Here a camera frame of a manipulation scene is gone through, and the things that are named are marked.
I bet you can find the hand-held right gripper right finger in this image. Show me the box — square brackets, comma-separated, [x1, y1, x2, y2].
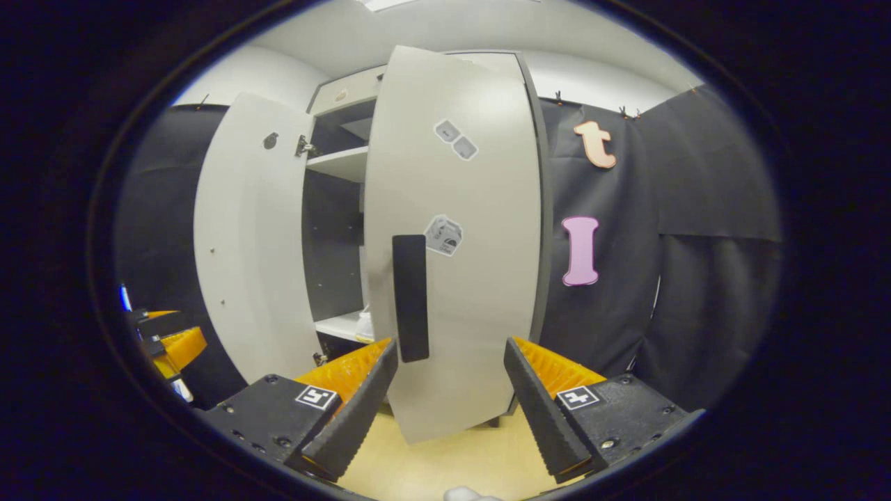
[503, 337, 705, 485]

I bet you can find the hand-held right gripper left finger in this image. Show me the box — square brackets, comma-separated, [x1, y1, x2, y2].
[197, 339, 400, 482]

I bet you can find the grey shoe cabinet door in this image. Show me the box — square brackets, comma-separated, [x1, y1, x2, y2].
[363, 45, 544, 445]
[193, 92, 325, 385]

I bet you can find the grey shoe cabinet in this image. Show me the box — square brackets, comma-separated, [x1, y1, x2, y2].
[193, 45, 555, 446]

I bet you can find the white cabinet shelf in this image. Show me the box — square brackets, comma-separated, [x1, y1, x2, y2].
[306, 145, 370, 184]
[314, 310, 377, 344]

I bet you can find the grey cabinet drawer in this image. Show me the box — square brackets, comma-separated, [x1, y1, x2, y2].
[308, 65, 388, 117]

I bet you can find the black backdrop cloth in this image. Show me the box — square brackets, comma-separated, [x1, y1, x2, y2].
[113, 104, 242, 409]
[537, 83, 785, 413]

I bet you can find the black door handle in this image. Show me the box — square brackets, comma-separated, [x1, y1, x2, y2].
[391, 234, 431, 364]

